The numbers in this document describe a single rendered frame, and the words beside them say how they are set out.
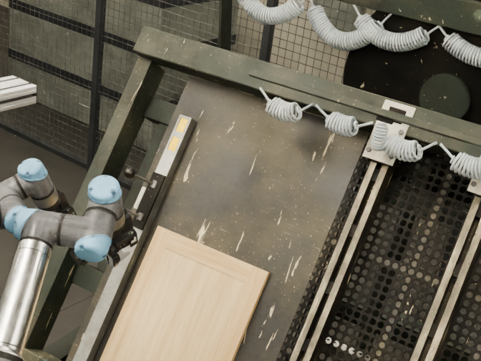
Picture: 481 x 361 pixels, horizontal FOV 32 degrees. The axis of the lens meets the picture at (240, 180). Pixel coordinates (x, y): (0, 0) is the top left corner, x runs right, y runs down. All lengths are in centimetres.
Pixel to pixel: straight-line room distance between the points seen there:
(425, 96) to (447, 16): 30
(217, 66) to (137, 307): 85
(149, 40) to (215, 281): 89
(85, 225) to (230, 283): 90
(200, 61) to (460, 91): 90
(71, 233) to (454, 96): 157
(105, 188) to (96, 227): 9
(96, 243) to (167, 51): 119
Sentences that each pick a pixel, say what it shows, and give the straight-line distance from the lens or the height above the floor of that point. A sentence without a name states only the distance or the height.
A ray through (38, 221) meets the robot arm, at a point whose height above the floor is 179.
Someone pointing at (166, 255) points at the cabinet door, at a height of 129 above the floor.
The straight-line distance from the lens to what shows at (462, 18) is 291.
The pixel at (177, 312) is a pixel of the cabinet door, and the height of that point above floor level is 116.
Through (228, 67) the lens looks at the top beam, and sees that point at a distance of 280.
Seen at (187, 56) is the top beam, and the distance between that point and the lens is 289.
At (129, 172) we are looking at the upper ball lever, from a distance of 277.
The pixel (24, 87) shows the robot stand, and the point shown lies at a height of 203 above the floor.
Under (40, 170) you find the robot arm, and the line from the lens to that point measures 245.
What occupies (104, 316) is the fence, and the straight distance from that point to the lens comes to 285.
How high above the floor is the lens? 270
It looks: 24 degrees down
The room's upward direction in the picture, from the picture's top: 8 degrees clockwise
